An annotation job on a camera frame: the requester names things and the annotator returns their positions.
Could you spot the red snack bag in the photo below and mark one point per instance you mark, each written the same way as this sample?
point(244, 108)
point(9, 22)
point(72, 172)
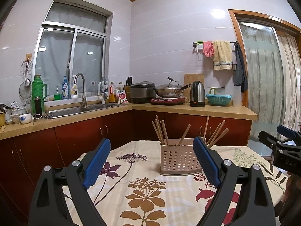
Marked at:
point(121, 97)

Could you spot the white and blue bowl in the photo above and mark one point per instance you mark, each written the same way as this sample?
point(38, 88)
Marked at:
point(25, 119)

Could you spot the pile of wooden chopsticks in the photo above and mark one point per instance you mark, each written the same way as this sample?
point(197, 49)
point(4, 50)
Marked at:
point(164, 133)

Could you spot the dark grey cloth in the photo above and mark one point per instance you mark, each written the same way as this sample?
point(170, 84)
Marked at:
point(240, 75)

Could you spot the white patterned cup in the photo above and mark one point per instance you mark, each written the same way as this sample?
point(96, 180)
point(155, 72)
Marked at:
point(14, 119)

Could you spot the cooking oil bottle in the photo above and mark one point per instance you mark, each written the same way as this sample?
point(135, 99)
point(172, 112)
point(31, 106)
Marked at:
point(112, 95)

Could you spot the teal plastic colander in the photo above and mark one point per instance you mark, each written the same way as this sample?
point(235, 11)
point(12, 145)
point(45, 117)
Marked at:
point(218, 100)

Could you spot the beige kitchen countertop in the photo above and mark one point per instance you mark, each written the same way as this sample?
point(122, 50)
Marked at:
point(211, 113)

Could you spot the yellow towel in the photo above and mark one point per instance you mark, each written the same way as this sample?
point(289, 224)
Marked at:
point(222, 56)

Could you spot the grey rice cooker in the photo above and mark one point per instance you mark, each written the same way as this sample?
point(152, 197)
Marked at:
point(142, 91)

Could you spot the pink rubber gloves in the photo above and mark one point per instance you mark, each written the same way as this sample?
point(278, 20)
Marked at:
point(208, 49)

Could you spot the wood-framed glass door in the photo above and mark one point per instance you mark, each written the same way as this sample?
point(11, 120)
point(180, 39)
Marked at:
point(258, 75)

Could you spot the small steel faucet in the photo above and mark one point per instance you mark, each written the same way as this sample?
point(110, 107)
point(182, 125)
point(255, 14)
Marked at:
point(102, 94)

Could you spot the yellow enamel pot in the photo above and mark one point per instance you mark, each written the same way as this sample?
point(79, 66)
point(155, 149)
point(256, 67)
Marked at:
point(2, 120)

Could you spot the stainless steel sink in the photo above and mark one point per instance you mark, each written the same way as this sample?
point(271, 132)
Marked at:
point(70, 110)

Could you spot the small capped bottle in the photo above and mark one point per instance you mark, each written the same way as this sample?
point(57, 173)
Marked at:
point(120, 86)

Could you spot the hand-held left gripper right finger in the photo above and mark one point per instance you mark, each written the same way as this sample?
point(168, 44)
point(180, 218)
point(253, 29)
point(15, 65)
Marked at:
point(207, 162)

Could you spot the metal towel rail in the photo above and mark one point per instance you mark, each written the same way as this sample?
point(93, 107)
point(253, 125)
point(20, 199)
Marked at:
point(195, 44)

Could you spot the tall steel faucet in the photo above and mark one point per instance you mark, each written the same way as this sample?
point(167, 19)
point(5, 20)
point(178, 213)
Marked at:
point(83, 94)

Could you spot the blue dish soap bottle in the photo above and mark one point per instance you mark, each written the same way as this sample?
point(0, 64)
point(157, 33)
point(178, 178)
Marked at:
point(65, 89)

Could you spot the green thermos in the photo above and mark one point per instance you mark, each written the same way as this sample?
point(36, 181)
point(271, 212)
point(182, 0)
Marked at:
point(38, 89)

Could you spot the translucent white container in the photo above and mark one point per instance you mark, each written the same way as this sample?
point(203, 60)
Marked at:
point(237, 96)

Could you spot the pile of white dishes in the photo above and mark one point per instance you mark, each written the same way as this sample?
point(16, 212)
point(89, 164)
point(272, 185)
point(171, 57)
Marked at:
point(20, 110)

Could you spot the white spray bottle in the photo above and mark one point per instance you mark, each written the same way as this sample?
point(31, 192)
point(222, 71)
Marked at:
point(74, 89)

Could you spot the black vacuum flask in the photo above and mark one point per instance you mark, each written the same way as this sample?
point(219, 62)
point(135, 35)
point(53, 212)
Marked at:
point(38, 108)

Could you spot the wooden cutting board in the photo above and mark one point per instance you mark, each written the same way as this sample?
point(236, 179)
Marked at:
point(190, 80)

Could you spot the pink perforated utensil holder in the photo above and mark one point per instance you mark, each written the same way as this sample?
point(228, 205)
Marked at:
point(176, 160)

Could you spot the round mesh strainer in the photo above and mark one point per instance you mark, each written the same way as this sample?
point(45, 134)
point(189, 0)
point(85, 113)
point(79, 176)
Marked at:
point(24, 91)

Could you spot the red induction cooker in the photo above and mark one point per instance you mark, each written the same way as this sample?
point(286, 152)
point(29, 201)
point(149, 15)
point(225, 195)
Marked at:
point(167, 100)

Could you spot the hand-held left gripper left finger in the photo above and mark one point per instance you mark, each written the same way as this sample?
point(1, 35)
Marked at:
point(97, 162)

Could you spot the aluminium sliding window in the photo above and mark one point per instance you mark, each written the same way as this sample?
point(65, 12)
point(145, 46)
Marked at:
point(54, 56)

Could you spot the metal wok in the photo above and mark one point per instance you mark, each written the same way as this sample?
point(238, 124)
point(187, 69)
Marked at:
point(165, 90)

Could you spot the steel electric kettle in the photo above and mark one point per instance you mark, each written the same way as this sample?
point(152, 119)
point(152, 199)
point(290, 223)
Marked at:
point(197, 94)

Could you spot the floral tablecloth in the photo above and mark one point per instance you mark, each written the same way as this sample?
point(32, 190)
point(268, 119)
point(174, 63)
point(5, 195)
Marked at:
point(141, 169)

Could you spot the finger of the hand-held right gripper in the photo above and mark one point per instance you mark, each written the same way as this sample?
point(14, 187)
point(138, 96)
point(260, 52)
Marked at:
point(285, 131)
point(267, 137)

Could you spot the striped sheer curtain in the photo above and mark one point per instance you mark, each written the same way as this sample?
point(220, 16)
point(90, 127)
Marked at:
point(291, 87)

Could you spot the small green soap bottle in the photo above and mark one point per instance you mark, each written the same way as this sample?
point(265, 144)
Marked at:
point(57, 96)

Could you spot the wooden knife block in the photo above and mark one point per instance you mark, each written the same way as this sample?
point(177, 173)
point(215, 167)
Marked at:
point(127, 90)

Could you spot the hanging metal ladle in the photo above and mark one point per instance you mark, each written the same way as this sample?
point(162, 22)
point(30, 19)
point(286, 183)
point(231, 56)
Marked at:
point(27, 82)

